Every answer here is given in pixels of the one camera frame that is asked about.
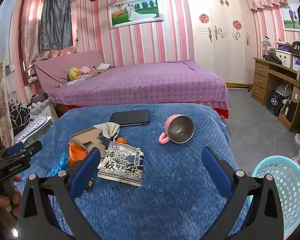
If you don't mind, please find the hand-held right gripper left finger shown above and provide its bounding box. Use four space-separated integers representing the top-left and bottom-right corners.
16 147 102 240

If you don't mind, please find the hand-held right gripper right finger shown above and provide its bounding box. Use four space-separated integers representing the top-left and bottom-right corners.
201 146 284 240

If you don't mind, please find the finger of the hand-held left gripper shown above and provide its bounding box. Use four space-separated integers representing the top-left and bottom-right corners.
5 141 25 156
18 140 43 156

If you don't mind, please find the orange plush toy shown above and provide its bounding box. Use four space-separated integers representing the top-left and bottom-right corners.
68 142 88 168

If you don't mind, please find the blue plastic wrapper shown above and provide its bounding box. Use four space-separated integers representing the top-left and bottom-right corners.
47 152 69 178

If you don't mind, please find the black white snack packet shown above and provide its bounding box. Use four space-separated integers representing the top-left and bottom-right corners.
97 142 144 187

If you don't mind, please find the teal plastic basket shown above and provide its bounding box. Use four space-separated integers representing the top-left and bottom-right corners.
247 156 300 234

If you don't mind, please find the person's left hand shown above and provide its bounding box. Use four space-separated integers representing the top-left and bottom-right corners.
0 175 23 218

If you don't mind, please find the polka dot cushion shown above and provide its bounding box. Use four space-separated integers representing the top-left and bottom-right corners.
14 115 54 143

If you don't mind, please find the black white patterned bag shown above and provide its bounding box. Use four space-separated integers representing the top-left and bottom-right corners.
9 102 31 135

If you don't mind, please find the floral beige curtain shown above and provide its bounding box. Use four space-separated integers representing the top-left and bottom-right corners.
0 64 14 150

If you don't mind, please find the pink metal cup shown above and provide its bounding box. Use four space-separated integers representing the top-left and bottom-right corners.
159 114 195 145

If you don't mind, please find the red bed skirt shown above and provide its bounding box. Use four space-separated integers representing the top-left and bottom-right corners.
212 107 229 119

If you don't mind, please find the black phone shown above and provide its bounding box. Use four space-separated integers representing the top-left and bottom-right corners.
109 109 150 127

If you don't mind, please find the yellow duck plush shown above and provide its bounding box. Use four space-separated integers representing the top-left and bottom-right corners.
68 67 81 81

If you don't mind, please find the black paper bag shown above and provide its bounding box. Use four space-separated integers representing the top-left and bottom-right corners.
266 91 283 117

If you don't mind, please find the pink covered headboard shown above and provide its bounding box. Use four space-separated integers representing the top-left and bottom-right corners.
33 50 104 88

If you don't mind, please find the wooden desk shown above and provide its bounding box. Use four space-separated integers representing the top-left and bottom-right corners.
251 57 300 130

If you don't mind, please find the white small fan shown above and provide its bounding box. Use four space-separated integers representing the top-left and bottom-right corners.
275 85 290 98

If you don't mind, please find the purple bed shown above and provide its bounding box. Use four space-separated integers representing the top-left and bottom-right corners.
49 60 230 110

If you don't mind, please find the white wardrobe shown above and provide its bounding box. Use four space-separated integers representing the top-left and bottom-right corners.
185 0 255 85

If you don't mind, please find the grey curtain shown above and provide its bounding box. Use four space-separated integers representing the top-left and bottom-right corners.
39 0 73 50

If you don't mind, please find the white storage box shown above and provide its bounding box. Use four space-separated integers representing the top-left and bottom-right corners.
275 50 294 68

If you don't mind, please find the desk lamp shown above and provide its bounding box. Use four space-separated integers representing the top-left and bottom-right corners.
261 36 272 55

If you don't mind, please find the framed wedding photo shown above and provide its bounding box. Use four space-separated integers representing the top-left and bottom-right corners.
108 0 163 29

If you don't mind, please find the small framed couple photo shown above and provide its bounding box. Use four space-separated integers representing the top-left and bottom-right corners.
280 1 300 32

